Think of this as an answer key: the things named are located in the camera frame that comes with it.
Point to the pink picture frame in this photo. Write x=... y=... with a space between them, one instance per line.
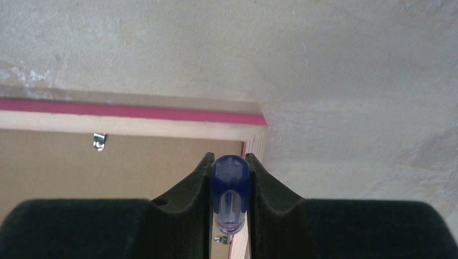
x=54 y=150

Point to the blue red screwdriver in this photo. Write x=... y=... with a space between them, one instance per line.
x=230 y=185

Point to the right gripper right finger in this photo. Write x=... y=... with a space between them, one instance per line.
x=282 y=224

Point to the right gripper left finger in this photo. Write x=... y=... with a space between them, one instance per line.
x=176 y=224

